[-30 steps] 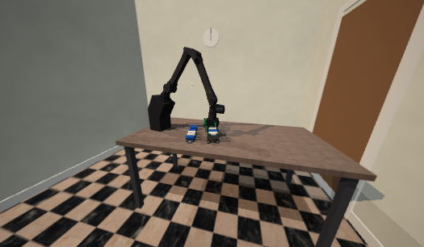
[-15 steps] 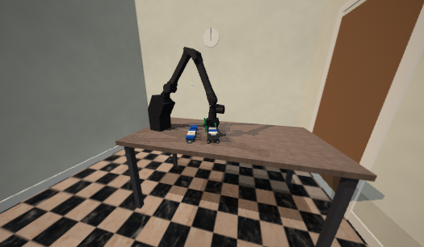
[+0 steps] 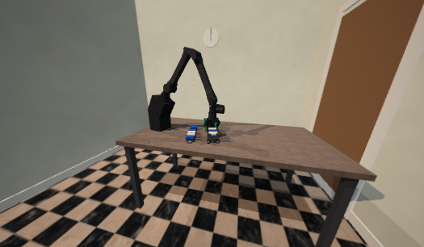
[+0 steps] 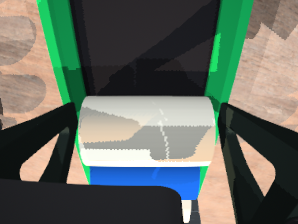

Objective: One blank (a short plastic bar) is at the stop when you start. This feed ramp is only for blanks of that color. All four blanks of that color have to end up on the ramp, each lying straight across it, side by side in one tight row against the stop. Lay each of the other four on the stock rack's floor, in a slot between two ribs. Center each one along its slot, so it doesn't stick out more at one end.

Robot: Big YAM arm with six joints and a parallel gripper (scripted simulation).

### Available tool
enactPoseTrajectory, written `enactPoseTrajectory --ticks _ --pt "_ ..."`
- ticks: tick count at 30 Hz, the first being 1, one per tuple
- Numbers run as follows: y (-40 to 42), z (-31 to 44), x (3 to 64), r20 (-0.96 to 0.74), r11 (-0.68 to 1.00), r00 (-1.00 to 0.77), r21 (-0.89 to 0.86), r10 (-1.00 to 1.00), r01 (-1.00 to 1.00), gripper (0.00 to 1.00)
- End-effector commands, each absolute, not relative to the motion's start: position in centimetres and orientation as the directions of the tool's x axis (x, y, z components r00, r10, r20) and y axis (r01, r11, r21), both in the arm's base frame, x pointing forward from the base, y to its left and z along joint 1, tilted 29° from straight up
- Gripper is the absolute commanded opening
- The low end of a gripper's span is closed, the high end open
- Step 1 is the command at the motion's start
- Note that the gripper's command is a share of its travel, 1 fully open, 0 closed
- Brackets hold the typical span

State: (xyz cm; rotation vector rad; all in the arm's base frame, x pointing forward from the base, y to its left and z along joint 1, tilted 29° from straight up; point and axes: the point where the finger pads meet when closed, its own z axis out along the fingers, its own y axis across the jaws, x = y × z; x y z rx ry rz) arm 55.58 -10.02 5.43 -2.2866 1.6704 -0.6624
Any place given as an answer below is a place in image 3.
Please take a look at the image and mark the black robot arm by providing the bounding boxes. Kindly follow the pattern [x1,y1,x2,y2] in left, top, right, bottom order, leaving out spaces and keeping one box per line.
[157,47,225,118]

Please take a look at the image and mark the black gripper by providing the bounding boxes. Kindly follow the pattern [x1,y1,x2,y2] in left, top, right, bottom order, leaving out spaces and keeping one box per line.
[205,112,220,130]

